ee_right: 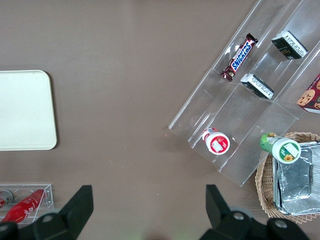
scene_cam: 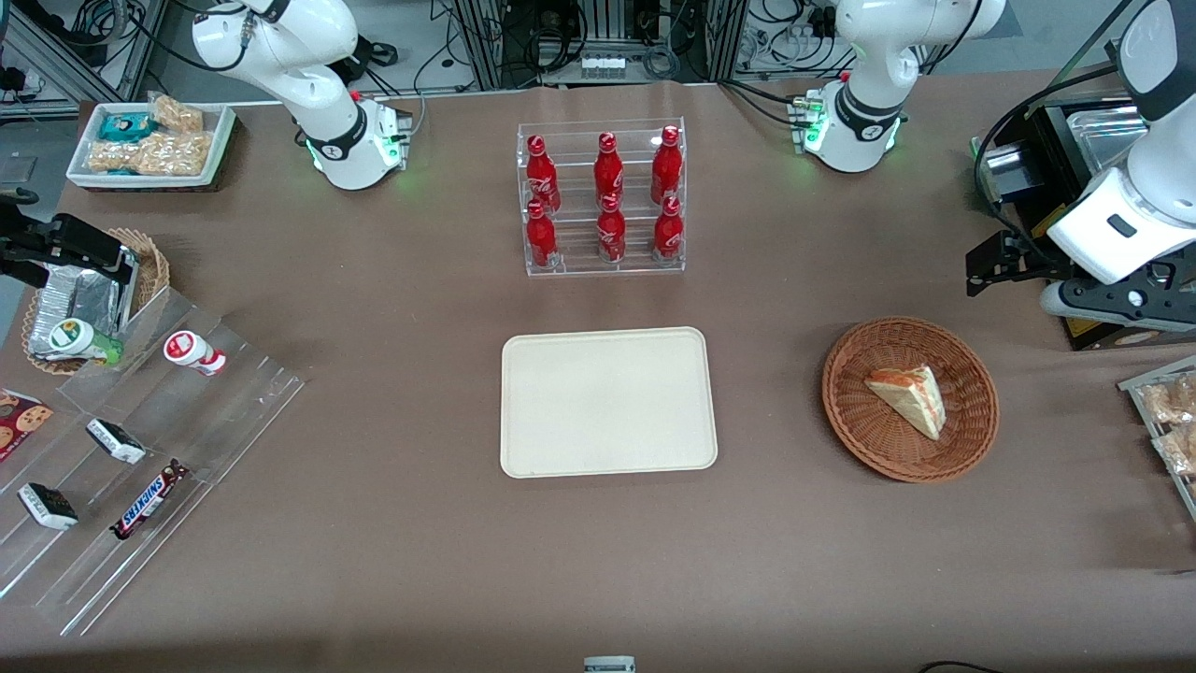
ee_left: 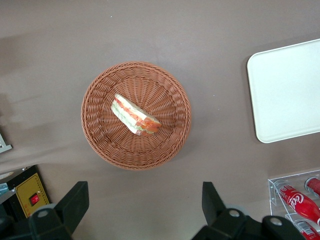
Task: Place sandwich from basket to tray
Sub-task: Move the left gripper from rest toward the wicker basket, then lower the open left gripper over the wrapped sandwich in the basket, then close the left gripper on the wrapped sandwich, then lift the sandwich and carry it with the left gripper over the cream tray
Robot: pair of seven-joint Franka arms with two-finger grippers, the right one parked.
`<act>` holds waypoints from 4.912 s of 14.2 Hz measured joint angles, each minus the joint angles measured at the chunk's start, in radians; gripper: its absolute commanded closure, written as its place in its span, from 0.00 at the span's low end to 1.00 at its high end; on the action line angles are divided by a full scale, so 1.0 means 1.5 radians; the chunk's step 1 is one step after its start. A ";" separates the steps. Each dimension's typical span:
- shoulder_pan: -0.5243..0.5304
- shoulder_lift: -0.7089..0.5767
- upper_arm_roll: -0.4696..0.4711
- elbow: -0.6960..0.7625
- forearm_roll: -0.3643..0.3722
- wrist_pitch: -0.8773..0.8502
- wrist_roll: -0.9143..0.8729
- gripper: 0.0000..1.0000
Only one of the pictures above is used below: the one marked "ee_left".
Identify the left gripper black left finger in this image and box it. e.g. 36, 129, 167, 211
28, 180, 90, 240

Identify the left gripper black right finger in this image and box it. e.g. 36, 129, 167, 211
191, 181, 252, 240

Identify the triangular sandwich with tomato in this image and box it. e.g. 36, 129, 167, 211
110, 93, 163, 138

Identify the large round brown wicker basket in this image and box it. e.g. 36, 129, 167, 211
80, 61, 192, 171

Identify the beige rectangular serving tray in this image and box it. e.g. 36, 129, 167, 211
246, 38, 320, 144

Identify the black food warmer machine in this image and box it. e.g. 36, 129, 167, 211
0, 165, 51, 226

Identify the clear acrylic bottle rack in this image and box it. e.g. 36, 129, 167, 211
267, 169, 320, 240

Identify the red cola bottle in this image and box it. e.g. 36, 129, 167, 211
293, 219, 320, 240
304, 176, 320, 197
276, 183, 320, 226

